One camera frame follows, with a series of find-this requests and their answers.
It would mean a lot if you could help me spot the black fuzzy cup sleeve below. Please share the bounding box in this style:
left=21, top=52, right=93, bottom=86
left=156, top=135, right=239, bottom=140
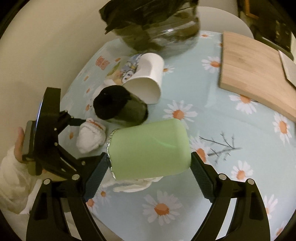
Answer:
left=93, top=85, right=149, bottom=126

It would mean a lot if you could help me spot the white paper cup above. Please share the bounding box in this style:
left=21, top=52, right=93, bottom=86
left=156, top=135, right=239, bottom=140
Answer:
left=123, top=53, right=164, bottom=104

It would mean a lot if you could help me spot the green can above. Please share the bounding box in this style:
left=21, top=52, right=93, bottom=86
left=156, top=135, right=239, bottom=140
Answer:
left=107, top=118, right=191, bottom=181

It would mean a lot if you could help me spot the white sleeve left forearm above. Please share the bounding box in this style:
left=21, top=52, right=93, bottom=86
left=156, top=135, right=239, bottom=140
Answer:
left=1, top=147, right=41, bottom=214

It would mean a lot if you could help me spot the person left hand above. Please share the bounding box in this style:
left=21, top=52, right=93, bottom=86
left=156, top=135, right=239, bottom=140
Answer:
left=14, top=127, right=28, bottom=165

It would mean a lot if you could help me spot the green blue snack packet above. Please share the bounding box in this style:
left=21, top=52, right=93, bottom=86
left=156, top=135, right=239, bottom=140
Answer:
left=104, top=54, right=142, bottom=85

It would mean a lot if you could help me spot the daisy pattern tablecloth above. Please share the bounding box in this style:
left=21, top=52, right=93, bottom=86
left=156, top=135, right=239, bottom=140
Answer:
left=58, top=29, right=296, bottom=241

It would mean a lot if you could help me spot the crumpled white tissue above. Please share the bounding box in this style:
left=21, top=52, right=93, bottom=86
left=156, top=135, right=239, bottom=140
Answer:
left=100, top=177, right=163, bottom=193

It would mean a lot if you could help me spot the wooden cutting board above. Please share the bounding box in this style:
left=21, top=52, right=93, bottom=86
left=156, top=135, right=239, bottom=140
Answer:
left=219, top=32, right=295, bottom=121

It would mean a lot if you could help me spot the cleaver knife black handle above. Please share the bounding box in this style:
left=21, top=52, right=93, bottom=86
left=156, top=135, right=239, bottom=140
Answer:
left=278, top=51, right=296, bottom=87

